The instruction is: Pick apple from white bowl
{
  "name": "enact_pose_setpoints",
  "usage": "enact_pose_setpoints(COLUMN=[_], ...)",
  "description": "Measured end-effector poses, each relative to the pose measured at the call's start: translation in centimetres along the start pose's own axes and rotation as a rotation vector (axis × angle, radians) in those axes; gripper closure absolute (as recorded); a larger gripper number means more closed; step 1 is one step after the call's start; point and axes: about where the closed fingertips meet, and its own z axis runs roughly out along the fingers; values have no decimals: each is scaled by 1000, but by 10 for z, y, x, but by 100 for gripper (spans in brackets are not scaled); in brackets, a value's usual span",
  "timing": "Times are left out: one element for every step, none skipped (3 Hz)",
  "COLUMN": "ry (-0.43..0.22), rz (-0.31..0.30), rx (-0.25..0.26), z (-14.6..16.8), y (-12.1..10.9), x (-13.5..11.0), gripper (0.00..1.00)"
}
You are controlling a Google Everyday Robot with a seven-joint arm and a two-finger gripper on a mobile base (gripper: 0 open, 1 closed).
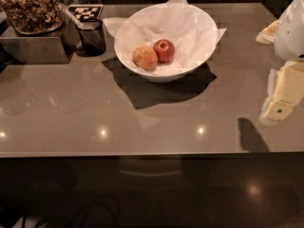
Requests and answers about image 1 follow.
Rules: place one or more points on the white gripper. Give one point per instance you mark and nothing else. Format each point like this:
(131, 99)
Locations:
(291, 35)

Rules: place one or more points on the red apple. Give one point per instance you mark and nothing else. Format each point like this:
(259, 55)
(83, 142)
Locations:
(165, 50)

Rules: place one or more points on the white ceramic bowl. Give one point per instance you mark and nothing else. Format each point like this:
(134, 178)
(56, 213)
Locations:
(164, 72)

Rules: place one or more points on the yellow-red apple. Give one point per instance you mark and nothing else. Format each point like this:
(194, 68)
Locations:
(144, 57)

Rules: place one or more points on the white paper liner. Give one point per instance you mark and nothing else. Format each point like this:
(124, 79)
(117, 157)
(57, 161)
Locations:
(186, 32)

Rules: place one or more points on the black mesh cup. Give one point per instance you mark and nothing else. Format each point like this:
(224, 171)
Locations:
(92, 37)

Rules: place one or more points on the black white fiducial marker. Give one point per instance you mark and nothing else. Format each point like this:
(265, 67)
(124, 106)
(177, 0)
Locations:
(85, 12)

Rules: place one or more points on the utensil in mesh cup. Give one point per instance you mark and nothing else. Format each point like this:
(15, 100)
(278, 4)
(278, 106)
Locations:
(79, 24)

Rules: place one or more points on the metal box stand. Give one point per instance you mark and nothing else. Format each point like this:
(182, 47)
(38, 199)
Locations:
(56, 47)

